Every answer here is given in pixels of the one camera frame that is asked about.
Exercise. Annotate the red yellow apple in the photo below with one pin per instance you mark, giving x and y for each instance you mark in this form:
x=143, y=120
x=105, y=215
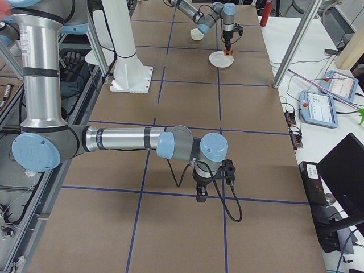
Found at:
x=231, y=53

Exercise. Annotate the white plate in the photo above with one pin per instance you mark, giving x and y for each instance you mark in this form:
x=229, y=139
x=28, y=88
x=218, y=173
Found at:
x=220, y=60

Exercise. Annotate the white bowl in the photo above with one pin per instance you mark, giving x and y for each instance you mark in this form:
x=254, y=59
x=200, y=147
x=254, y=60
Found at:
x=196, y=34

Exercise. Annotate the red bottle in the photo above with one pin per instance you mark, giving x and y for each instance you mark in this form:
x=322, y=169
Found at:
x=266, y=13

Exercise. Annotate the upper orange circuit board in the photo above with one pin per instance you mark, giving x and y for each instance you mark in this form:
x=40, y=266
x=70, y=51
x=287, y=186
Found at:
x=290, y=118

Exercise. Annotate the orange circuit board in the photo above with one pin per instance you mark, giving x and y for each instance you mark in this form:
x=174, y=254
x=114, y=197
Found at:
x=296, y=139
x=290, y=118

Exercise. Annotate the lower orange circuit board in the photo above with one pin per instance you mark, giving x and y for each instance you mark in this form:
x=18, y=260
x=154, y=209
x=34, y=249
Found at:
x=296, y=139

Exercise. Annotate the near teach pendant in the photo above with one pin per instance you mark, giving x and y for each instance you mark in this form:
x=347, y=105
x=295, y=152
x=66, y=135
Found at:
x=318, y=109

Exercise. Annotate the teach pendant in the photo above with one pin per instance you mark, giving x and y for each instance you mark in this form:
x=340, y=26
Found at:
x=340, y=84
x=318, y=109

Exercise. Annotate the black computer box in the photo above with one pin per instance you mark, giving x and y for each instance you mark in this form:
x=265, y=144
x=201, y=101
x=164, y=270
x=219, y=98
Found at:
x=312, y=183

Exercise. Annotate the far teach pendant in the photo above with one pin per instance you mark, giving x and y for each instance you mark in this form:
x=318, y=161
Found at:
x=340, y=84

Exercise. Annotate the black monitor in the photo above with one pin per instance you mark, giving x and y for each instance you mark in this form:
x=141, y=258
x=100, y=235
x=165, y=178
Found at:
x=342, y=171

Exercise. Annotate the green plastic clip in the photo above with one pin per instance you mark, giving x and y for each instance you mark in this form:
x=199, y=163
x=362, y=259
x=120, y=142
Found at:
x=361, y=113

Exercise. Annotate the aluminium frame post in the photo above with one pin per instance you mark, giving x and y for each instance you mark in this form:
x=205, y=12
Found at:
x=296, y=40

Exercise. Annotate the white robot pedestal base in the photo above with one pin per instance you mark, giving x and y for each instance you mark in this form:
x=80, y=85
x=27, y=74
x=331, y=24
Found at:
x=130, y=75

